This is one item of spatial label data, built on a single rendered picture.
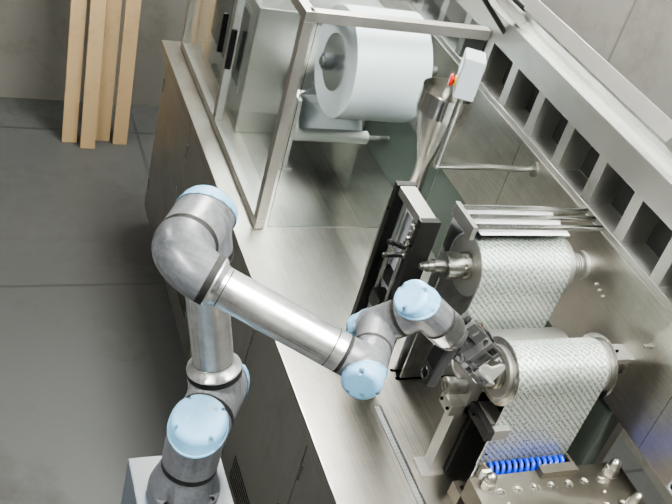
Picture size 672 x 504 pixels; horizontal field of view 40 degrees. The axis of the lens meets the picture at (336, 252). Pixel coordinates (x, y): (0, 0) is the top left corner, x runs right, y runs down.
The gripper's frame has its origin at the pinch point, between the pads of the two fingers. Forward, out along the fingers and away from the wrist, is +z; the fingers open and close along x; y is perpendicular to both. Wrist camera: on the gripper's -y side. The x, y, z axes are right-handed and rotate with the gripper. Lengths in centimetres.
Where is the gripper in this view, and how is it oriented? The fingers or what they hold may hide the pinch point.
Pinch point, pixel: (485, 380)
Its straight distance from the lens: 197.6
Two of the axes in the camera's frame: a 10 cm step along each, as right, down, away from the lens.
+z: 5.5, 5.0, 6.7
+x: -3.1, -6.2, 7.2
